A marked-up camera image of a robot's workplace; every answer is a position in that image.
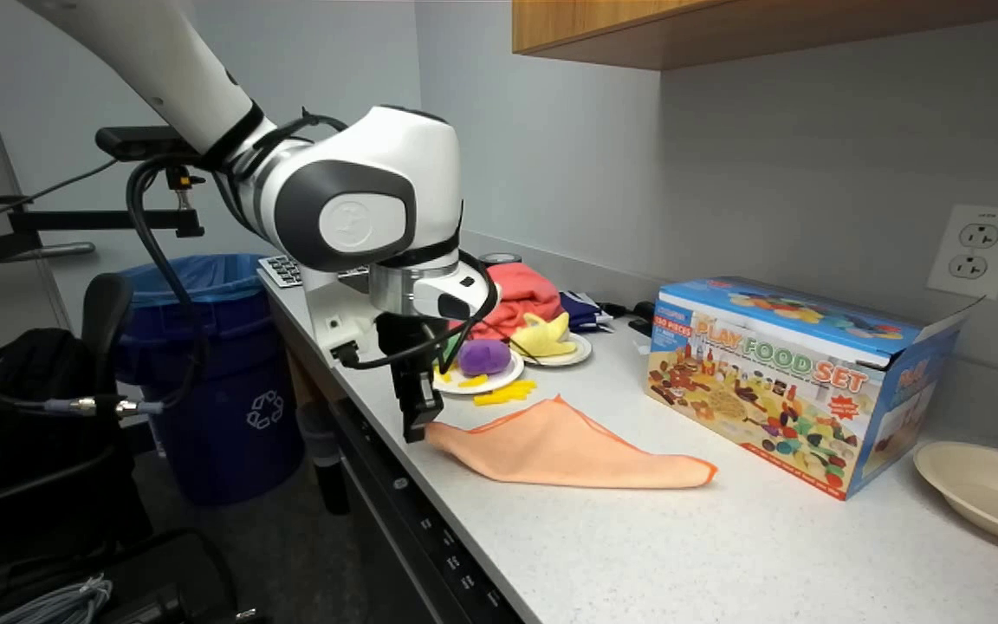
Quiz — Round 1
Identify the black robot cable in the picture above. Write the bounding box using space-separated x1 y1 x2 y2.
0 108 505 424

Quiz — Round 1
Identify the purple plush ball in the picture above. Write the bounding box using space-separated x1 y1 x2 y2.
455 336 514 382

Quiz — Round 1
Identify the white keyboard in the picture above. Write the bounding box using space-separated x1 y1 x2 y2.
258 254 308 294

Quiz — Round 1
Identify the blue recycling bin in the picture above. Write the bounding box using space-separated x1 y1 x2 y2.
114 254 308 510

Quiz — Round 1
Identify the black stereo camera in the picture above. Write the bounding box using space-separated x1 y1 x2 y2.
93 120 211 164

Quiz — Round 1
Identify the white round plate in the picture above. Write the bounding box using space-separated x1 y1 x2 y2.
432 342 526 398

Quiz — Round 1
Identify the dark blue cloth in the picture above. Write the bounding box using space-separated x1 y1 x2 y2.
557 288 616 336

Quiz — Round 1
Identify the counter cabinet with drawers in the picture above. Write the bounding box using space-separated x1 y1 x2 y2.
258 281 526 624

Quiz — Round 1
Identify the colourful play food box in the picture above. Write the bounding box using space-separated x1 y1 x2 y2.
645 274 982 502

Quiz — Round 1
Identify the peach towel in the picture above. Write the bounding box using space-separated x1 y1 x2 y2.
423 393 720 491

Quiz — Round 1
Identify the white wall outlet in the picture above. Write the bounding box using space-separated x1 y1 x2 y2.
926 202 998 302

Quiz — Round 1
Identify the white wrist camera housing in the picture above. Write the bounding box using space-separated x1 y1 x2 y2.
408 267 495 327

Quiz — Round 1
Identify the yellow plush toy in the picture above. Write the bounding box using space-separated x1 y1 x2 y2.
505 308 584 360

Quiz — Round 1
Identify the wooden wall cabinet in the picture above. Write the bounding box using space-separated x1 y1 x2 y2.
510 0 998 73

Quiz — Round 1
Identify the beige plate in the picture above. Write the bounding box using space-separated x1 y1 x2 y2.
913 437 998 553

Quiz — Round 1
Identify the black chair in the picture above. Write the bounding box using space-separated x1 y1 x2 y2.
0 269 259 624

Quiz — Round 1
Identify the yellow toy fry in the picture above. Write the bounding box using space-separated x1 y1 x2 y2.
473 379 542 413

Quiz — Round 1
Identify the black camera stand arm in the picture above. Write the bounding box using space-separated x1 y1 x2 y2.
0 155 208 281

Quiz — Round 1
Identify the coral red cloth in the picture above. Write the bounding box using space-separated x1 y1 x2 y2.
467 260 566 347

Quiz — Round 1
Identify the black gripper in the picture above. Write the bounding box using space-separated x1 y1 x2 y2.
376 308 455 449

